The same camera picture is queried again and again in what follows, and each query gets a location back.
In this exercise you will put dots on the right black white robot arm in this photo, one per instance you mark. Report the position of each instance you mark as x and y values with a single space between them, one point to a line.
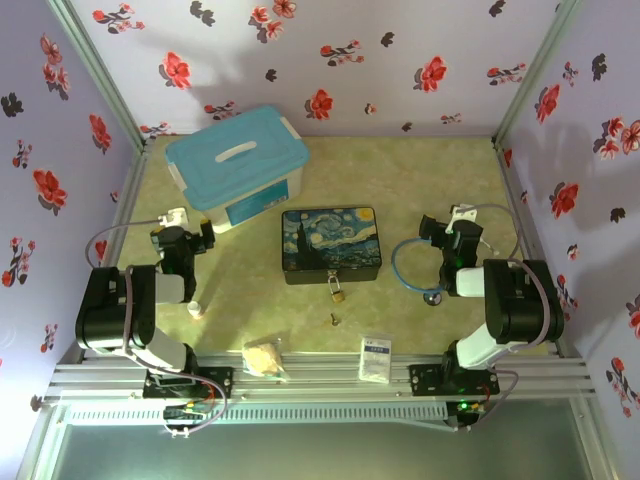
515 310

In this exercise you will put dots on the brass padlock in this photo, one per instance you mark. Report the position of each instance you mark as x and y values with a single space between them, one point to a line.
338 296

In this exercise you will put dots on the aluminium corner post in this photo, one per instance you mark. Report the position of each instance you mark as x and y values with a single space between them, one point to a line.
537 70
95 70

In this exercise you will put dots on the small white bottle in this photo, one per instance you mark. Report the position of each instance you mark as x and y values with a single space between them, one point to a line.
196 311

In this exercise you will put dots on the small white zip packet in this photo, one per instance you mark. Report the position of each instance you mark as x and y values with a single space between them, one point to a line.
376 357

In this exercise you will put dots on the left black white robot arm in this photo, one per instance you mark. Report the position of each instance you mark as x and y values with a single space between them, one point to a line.
100 310

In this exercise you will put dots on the blue lidded plastic storage box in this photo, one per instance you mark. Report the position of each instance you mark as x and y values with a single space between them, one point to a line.
235 155

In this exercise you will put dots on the clear bag with beige contents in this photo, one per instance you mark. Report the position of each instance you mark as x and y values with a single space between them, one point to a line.
260 357

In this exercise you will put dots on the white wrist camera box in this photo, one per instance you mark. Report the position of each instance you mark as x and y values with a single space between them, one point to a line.
464 212
173 217

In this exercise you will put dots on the aluminium front frame rail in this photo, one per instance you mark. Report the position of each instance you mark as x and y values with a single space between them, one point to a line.
320 380

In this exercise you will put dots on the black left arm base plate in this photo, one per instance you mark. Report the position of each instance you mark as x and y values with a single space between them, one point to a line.
220 382

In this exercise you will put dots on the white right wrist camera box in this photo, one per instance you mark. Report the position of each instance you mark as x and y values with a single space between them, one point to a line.
464 212

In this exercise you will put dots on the small brass key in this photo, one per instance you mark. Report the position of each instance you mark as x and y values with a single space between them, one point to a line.
333 319

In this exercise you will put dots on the aluminium side rail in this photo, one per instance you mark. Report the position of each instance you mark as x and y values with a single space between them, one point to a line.
127 200
520 220

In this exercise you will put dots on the starry night tin box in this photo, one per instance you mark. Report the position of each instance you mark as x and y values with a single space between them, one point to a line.
331 240

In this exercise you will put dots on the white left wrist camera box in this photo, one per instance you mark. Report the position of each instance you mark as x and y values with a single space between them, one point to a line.
173 217

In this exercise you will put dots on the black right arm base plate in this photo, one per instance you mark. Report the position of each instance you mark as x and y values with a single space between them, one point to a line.
425 380

